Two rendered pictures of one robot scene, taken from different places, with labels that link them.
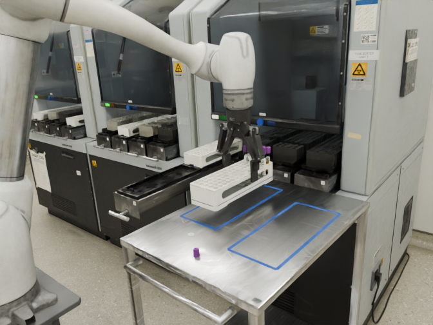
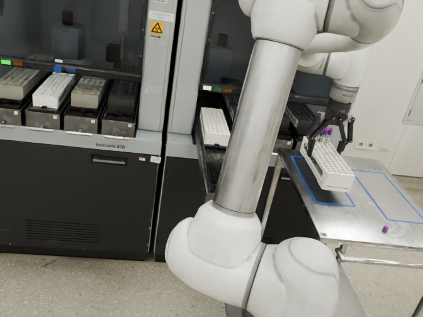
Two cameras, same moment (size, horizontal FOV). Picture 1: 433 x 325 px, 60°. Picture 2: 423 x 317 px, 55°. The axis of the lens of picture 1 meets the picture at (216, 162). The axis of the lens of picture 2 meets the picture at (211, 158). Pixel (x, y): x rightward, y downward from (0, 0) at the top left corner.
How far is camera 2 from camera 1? 1.35 m
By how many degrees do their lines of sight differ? 46
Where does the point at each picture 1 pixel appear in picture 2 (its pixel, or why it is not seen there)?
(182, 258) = (382, 236)
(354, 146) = not seen: hidden behind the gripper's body
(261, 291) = not seen: outside the picture
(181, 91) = (156, 55)
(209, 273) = (412, 240)
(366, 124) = not seen: hidden behind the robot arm
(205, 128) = (186, 99)
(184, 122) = (154, 90)
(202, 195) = (340, 181)
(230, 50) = (366, 55)
